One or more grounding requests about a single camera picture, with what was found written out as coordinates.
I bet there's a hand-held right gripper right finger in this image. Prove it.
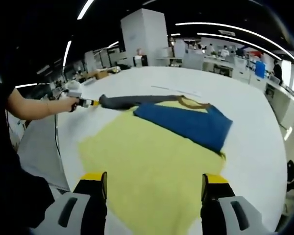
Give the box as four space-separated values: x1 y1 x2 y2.
200 173 276 235

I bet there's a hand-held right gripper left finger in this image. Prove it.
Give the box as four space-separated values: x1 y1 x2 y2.
33 171 108 235

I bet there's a yellow blue grey garment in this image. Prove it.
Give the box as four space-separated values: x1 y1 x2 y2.
78 94 234 235

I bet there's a person's left hand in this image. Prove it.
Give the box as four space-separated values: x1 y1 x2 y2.
49 96 78 114

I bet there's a cardboard box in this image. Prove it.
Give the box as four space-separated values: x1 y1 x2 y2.
94 69 111 79

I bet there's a short ceiling light strip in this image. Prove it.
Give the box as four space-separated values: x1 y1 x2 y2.
63 40 72 67

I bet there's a person's dark clothing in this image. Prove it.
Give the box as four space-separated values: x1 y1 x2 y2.
0 83 56 235

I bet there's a straight ceiling light strip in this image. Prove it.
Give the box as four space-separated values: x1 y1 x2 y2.
77 0 95 20

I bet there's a white square pillar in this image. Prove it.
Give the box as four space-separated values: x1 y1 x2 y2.
120 8 169 67

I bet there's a white desk counter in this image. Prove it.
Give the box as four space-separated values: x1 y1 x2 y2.
264 82 294 128

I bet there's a blue bin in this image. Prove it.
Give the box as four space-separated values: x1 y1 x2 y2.
255 60 266 79

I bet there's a shorter curved ceiling light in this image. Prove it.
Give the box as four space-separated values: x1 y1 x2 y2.
197 32 282 61

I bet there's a long curved ceiling light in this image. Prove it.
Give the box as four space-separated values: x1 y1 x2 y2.
175 22 294 66

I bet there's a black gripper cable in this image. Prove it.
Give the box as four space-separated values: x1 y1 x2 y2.
53 114 62 158

